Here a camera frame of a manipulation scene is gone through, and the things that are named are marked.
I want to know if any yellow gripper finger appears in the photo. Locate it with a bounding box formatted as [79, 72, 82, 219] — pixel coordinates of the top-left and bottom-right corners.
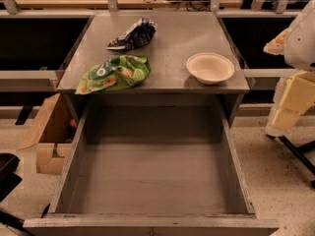
[263, 29, 287, 55]

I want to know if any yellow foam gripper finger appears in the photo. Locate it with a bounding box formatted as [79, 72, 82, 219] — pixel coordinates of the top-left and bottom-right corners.
[265, 72, 315, 137]

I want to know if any blue chip bag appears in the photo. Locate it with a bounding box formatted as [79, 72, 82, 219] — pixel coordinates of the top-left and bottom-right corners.
[107, 18, 157, 51]

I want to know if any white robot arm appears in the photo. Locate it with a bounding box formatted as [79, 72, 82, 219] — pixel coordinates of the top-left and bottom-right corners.
[263, 0, 315, 137]

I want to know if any grey cabinet with top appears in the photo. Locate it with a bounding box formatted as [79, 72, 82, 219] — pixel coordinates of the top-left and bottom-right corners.
[58, 10, 249, 121]

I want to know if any green chip bag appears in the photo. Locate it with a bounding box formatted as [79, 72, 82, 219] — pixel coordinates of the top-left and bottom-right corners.
[76, 55, 152, 95]

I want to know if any open grey top drawer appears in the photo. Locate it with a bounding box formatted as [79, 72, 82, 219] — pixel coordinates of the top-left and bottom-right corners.
[25, 94, 279, 236]

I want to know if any black stand leg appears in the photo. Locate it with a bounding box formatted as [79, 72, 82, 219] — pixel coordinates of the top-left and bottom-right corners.
[279, 136, 315, 175]

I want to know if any white paper bowl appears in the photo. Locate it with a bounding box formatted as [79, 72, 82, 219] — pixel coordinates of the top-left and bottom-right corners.
[186, 52, 235, 85]

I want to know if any cardboard box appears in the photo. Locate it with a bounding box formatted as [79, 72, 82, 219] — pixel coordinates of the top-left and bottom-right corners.
[18, 93, 77, 175]

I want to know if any black object at left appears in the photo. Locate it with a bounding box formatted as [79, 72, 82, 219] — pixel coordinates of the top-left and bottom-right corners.
[0, 152, 34, 236]

